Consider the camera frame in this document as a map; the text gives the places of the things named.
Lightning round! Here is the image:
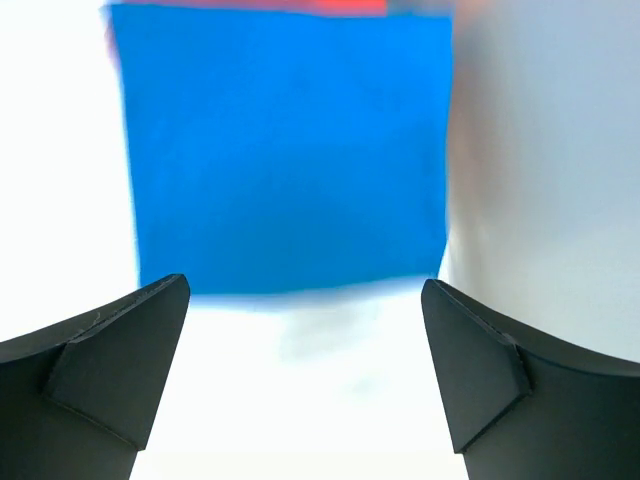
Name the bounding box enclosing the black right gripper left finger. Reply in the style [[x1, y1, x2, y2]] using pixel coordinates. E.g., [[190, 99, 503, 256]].
[[1, 274, 190, 480]]

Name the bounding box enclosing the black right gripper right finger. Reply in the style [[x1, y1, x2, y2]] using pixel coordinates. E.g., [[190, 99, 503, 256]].
[[421, 280, 639, 480]]

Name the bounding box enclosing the blue t shirt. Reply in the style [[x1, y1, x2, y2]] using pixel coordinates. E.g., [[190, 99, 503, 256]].
[[109, 3, 453, 295]]

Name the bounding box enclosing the folded orange t shirt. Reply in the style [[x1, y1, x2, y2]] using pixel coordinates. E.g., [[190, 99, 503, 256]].
[[103, 0, 388, 18]]

